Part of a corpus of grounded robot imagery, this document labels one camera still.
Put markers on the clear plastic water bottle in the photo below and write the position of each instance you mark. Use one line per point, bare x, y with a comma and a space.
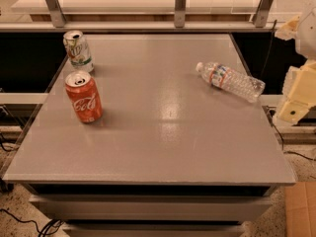
231, 81

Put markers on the brown cardboard box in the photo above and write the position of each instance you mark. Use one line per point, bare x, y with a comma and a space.
300, 210

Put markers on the red coke can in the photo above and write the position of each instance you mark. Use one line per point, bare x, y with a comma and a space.
84, 96

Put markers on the metal window frame rail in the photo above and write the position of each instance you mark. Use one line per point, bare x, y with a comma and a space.
145, 15

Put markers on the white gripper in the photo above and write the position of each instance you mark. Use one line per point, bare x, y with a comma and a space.
308, 37

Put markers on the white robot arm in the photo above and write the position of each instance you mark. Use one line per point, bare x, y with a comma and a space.
305, 44

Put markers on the green white 7up can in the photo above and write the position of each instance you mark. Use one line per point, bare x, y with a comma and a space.
78, 51

